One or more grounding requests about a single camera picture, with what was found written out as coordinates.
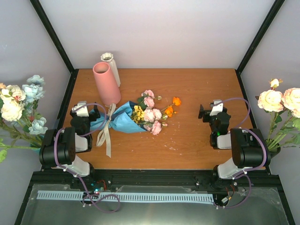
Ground black cylinder table edge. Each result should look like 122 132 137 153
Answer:
265 139 281 165

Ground black frame post right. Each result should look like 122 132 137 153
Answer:
236 0 286 73

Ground black frame post left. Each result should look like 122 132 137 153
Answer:
29 0 79 75

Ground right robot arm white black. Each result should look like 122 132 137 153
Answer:
198 99 271 180

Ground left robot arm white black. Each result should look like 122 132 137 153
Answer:
39 101 106 189

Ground white ribbed vase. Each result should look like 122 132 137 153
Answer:
100 52 121 87

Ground light blue slotted cable duct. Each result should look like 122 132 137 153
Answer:
36 190 214 204

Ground mixed flowers in teal vase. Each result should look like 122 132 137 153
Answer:
0 75 48 162

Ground new pink orange bouquet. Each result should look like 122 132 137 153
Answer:
130 90 181 135

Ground new cream ribbon bow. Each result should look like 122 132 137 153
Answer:
96 103 116 157

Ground pink cylindrical vase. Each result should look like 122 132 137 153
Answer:
92 62 121 106

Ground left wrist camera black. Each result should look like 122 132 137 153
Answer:
70 116 90 135

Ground peach rose stem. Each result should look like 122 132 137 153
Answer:
255 78 300 150

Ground black frame post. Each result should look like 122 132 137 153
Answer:
29 0 79 75
236 0 286 73

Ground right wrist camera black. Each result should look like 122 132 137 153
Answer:
210 112 231 135

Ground new blue bouquet wrapper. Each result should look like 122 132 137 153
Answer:
90 101 146 134

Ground teal cylindrical vase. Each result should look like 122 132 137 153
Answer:
30 147 41 154

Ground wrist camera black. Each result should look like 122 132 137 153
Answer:
70 116 90 135
210 112 231 135

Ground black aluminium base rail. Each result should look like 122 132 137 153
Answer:
30 169 281 190

